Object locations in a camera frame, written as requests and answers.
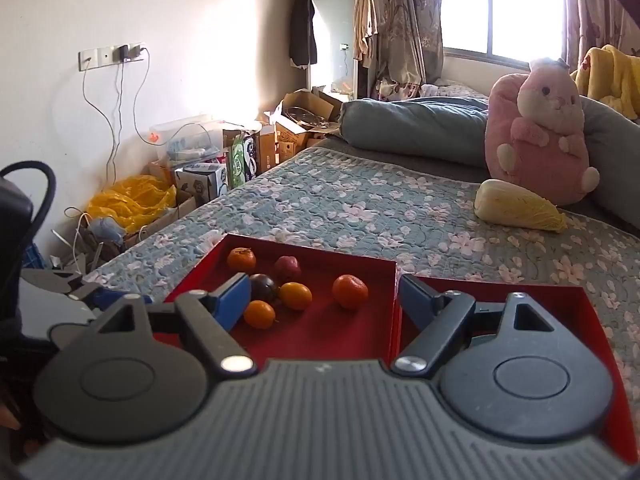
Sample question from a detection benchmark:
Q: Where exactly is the floral curtain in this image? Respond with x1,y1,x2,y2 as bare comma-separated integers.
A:
372,0,445,103
562,0,640,68

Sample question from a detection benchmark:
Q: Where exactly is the napa cabbage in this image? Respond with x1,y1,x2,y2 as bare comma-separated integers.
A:
474,179,568,233

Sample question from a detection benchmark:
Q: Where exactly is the blue-grey crumpled cloth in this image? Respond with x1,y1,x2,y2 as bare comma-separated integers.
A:
92,216,126,246

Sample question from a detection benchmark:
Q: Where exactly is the worn brown cardboard box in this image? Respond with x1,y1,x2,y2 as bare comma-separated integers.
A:
90,187,198,261

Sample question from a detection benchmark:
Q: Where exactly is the grey bed sheet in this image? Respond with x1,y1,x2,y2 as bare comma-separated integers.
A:
307,137,640,236

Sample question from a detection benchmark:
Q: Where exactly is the open cardboard box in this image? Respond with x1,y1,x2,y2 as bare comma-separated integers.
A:
275,89,346,133

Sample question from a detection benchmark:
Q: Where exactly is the window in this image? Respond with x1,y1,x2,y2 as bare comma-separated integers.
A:
440,0,571,63

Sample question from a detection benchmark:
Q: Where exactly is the printed cardboard box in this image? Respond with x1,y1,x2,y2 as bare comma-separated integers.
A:
273,121,312,163

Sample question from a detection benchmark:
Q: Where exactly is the tall white-framed mirror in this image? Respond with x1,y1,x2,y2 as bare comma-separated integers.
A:
306,0,361,101

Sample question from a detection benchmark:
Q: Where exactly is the red plum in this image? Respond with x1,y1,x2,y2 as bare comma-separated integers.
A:
273,255,303,282

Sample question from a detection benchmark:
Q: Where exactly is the white and blue carton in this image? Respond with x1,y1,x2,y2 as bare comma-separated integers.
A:
174,162,230,201

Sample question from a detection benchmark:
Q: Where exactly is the dark hanging garment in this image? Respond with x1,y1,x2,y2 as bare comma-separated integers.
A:
289,0,318,68

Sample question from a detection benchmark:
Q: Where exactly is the tangle of white cables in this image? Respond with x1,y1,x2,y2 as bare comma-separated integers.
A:
50,205,103,273

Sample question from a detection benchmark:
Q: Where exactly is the dark purple plum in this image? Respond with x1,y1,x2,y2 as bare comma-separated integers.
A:
248,273,279,303

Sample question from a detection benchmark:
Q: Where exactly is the pink plush rabbit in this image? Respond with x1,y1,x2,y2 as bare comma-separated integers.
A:
484,57,601,207

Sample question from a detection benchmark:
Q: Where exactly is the yellow plastic bag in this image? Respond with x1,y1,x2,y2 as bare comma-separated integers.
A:
87,175,177,233

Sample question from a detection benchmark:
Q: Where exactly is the thin white cable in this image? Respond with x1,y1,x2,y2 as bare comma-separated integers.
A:
131,47,153,143
80,60,123,186

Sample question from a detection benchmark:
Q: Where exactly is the green and white carton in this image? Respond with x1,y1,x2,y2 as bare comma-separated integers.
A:
229,132,261,188

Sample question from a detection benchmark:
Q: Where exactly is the grey-blue pillow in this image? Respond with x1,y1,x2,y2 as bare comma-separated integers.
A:
340,94,640,236

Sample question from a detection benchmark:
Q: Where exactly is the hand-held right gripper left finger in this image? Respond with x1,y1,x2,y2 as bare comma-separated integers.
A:
95,272,256,380

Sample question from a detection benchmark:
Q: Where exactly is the yellow blanket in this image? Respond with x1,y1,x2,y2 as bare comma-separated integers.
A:
572,44,640,121

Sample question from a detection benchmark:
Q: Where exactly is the beige hanging garment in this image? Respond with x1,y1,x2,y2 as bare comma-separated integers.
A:
352,0,379,68

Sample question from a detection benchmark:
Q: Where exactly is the white wall power strip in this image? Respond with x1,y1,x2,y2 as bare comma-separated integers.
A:
78,42,147,72

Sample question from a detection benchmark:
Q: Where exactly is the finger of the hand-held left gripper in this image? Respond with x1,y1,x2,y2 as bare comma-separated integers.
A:
49,269,152,313

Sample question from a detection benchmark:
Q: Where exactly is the small yellow-orange citrus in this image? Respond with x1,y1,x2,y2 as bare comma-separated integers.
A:
243,300,277,330
278,282,313,311

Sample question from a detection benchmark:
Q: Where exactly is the thick black cable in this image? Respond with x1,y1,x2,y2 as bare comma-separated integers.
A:
0,161,57,261

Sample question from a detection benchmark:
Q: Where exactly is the tall brown cardboard box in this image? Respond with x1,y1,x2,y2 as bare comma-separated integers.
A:
257,124,277,176

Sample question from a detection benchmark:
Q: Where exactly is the floral quilted bed cover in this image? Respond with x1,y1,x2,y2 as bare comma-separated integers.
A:
82,147,640,391

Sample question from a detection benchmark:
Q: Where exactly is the pale crumpled bedding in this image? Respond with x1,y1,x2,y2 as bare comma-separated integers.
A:
421,80,488,100

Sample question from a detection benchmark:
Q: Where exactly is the red box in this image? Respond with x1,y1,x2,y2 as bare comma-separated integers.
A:
395,274,633,461
165,232,401,367

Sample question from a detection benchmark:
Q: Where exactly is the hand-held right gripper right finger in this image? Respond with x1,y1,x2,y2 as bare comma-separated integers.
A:
391,274,558,376

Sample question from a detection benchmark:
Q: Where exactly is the clear plastic storage box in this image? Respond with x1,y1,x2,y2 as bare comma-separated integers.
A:
149,115,226,163

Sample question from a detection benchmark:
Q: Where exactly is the blue plastic crate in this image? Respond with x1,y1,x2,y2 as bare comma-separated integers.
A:
20,242,48,271

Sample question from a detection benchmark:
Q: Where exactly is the orange tangerine with stem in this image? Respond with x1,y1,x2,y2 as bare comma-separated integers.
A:
226,247,257,273

